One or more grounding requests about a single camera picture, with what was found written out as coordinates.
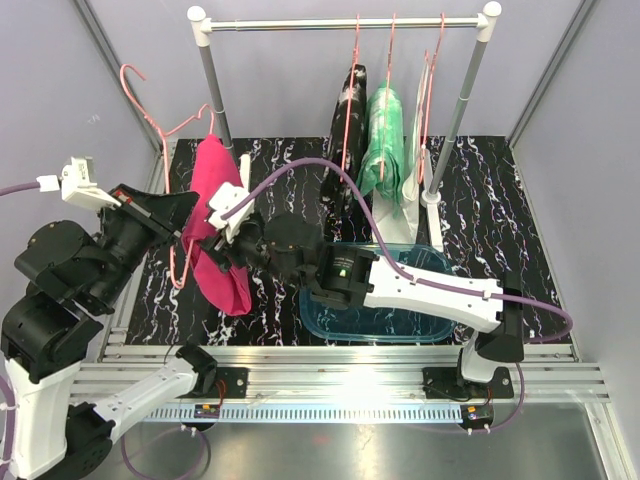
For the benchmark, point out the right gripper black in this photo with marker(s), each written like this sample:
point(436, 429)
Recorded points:
point(221, 250)

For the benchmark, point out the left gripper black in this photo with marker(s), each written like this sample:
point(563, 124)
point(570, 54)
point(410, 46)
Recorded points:
point(171, 209)

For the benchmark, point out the magenta pink trousers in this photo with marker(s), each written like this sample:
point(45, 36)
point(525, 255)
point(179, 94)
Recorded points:
point(229, 292)

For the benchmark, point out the black white patterned trousers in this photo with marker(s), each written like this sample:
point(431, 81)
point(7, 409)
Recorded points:
point(335, 194)

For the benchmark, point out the green white tie-dye trousers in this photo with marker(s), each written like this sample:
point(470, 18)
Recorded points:
point(369, 174)

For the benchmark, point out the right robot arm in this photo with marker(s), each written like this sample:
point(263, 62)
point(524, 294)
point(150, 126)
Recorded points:
point(343, 276)

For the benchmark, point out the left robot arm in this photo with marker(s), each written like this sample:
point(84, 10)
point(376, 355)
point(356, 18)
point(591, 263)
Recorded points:
point(74, 279)

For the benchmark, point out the blue transparent plastic bin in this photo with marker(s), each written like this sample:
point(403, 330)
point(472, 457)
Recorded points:
point(385, 325)

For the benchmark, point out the black marble pattern mat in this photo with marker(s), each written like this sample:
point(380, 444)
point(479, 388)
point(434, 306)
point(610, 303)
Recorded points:
point(487, 228)

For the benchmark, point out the white grey clothes rack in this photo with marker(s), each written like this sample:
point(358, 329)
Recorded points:
point(484, 22)

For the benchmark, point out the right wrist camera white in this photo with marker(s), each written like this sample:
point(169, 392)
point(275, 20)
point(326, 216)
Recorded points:
point(228, 208)

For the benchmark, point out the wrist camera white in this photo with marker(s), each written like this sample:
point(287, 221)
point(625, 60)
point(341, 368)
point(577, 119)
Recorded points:
point(78, 186)
point(228, 208)

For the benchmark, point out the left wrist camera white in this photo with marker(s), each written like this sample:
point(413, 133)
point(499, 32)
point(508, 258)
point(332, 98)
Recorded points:
point(78, 186)

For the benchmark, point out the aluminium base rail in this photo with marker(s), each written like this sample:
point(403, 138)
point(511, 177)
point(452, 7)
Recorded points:
point(384, 384)

